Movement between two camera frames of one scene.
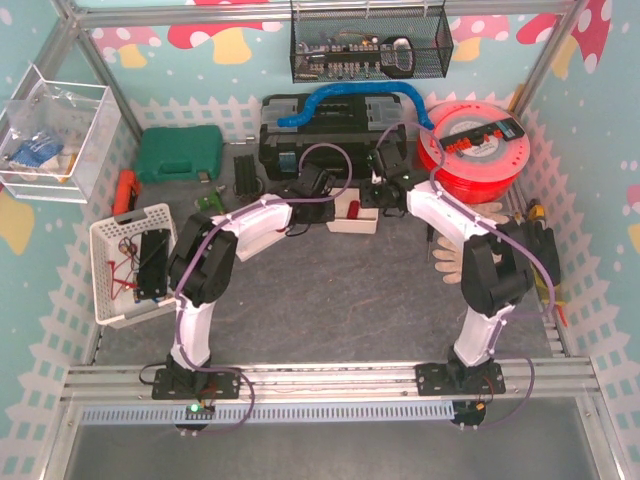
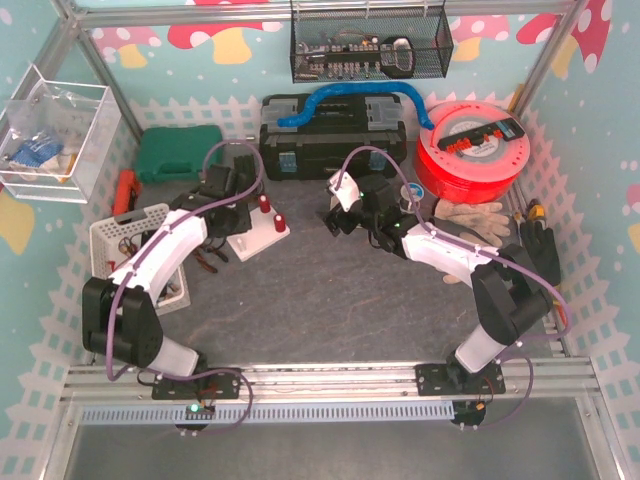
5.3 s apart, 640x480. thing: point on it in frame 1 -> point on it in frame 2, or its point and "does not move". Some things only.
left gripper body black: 316,179 -> 245,170
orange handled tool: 127,182 does not move
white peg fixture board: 253,236 does not move
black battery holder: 245,175 does not move
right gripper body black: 385,160 -> 338,220
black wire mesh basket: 366,40 does not move
